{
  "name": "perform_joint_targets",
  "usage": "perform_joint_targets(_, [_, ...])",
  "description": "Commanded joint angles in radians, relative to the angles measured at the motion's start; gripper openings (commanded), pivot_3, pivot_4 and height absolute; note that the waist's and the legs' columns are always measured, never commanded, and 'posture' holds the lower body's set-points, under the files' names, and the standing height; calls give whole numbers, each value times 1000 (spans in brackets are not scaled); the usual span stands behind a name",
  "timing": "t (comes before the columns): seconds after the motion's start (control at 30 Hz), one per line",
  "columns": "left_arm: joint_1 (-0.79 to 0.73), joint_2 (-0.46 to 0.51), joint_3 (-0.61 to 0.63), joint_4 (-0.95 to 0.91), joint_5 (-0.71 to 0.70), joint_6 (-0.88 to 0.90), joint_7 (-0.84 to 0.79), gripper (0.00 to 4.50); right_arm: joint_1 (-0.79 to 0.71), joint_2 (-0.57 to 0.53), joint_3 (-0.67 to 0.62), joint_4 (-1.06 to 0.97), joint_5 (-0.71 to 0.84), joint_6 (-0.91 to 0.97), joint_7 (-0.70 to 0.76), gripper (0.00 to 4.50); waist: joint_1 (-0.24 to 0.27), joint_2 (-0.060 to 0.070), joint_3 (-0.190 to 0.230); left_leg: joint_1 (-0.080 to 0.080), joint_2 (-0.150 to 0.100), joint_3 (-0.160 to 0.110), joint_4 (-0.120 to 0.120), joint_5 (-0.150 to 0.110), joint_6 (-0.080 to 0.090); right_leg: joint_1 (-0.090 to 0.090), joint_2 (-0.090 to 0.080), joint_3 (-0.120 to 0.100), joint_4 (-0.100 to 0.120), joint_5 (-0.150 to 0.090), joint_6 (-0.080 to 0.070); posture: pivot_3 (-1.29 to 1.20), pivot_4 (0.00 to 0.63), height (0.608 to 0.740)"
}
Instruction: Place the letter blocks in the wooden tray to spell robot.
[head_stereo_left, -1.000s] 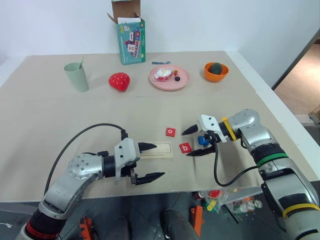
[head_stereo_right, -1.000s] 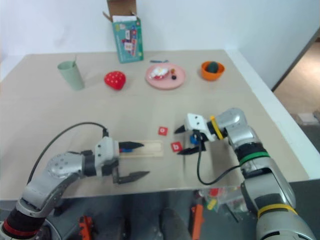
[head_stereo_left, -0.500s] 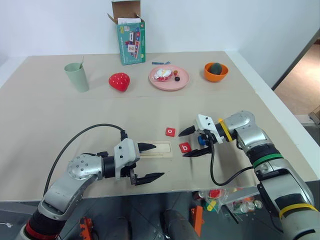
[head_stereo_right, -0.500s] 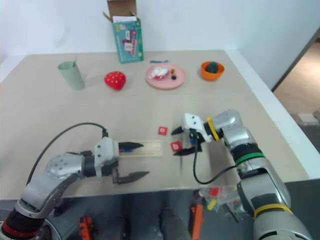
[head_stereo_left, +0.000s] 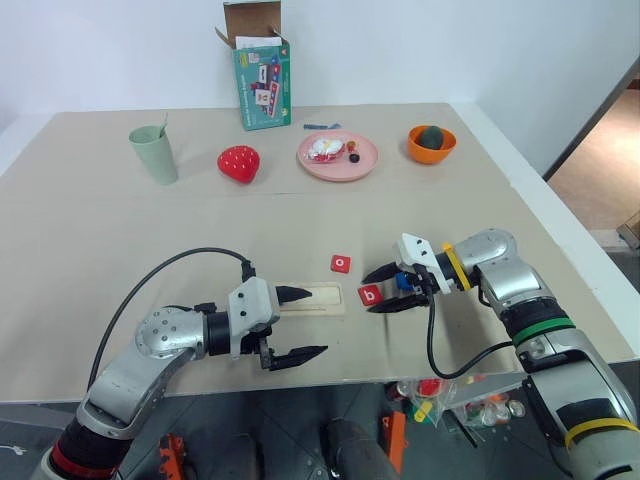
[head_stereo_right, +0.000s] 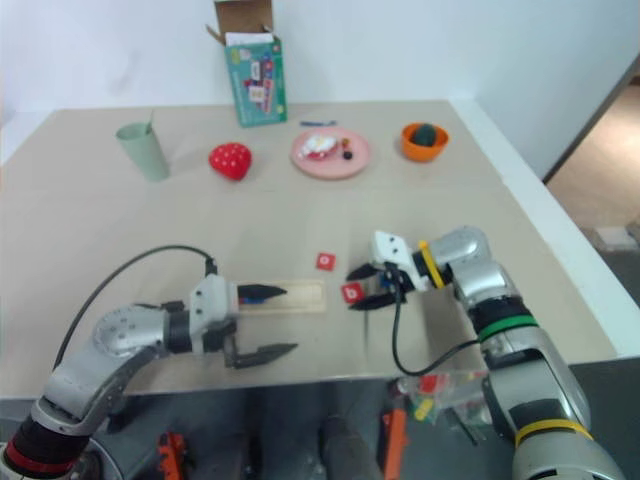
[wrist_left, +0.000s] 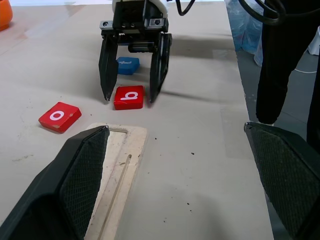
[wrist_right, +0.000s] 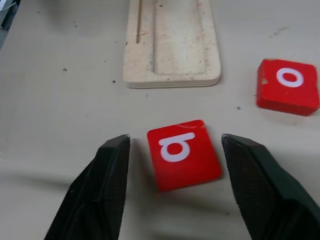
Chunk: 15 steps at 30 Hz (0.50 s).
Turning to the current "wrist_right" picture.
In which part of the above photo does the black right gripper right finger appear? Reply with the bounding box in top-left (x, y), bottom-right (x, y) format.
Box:
top-left (221, 133), bottom-right (320, 240)

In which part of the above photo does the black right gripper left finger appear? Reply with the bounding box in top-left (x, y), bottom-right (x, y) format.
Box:
top-left (43, 134), bottom-right (131, 240)

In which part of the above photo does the red letter b block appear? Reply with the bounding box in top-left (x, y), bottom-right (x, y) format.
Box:
top-left (146, 119), bottom-right (223, 193)

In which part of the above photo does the red letter o block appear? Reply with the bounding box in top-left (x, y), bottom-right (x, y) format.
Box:
top-left (255, 58), bottom-right (320, 117)

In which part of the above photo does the light wooden tray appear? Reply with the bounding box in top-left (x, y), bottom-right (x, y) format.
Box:
top-left (122, 0), bottom-right (222, 89)

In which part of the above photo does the dark grey object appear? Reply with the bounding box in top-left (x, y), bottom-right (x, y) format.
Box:
top-left (0, 0), bottom-right (17, 31)

